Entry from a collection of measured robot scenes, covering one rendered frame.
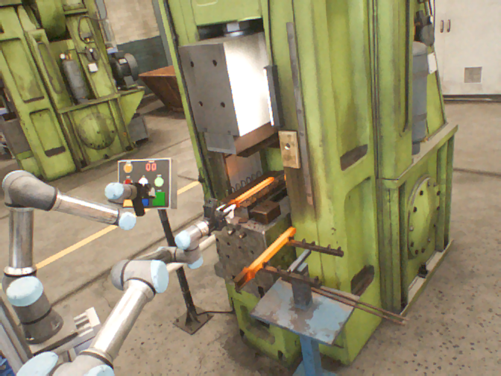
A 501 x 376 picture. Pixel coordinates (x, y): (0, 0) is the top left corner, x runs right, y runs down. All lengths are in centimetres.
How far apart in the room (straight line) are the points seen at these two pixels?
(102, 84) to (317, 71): 531
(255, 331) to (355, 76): 152
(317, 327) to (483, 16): 560
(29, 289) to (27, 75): 492
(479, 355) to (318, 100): 165
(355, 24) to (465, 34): 492
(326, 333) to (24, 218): 129
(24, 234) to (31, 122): 466
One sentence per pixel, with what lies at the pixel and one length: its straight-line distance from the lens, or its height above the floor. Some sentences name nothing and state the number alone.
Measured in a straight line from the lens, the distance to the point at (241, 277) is 161.
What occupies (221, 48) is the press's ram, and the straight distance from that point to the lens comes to 177.
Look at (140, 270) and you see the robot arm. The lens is 154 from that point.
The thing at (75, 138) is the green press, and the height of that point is 50.
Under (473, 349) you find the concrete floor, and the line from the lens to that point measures 267.
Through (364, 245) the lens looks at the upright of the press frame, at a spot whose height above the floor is 56.
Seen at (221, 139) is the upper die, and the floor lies 134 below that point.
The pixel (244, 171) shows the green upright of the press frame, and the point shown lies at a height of 102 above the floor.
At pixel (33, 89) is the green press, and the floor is 128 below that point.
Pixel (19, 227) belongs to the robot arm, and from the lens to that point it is 188.
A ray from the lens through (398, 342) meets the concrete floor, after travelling 264.
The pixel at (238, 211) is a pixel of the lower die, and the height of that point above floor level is 95.
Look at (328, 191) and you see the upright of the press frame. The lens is 183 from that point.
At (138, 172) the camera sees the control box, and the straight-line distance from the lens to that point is 237.
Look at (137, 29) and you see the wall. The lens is 1100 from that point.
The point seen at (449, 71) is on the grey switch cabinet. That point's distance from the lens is 697.
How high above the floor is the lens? 190
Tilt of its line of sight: 25 degrees down
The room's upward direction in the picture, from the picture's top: 10 degrees counter-clockwise
